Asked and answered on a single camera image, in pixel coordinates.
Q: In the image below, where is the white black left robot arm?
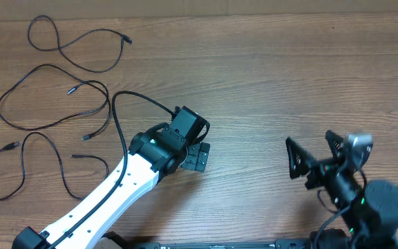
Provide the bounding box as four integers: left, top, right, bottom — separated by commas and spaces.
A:
12, 107, 210, 249

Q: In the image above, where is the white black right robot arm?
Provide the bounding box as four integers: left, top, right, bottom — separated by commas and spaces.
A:
285, 130, 398, 248

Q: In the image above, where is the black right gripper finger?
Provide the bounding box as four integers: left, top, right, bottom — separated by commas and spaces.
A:
285, 137, 315, 179
325, 130, 348, 163

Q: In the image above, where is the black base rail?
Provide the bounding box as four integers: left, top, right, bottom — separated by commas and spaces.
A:
126, 238, 312, 249

